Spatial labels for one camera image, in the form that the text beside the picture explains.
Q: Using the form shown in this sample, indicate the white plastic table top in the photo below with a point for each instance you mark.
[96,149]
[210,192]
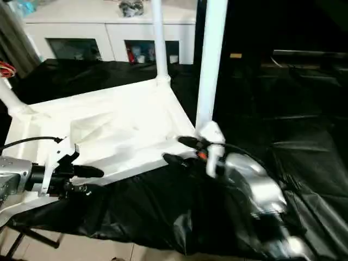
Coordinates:
[109,130]

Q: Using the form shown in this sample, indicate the white plastic table leg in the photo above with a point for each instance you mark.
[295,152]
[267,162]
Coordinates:
[13,98]
[211,65]
[160,38]

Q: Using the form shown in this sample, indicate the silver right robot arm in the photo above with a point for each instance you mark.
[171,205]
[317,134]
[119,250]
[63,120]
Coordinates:
[261,196]

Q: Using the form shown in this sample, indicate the black plastic mat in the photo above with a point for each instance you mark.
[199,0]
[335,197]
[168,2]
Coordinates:
[190,212]

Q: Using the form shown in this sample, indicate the small tan tag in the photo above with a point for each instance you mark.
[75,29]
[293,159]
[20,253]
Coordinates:
[235,55]

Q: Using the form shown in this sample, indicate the small red bottle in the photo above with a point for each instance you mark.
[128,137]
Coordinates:
[131,54]

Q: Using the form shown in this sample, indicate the white cabinet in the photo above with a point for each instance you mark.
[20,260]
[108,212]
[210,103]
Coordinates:
[103,24]

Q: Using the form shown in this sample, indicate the grey crumpled bundle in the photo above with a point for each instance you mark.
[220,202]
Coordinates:
[131,7]

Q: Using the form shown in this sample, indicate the black metal stand frame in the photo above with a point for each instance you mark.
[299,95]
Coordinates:
[30,238]

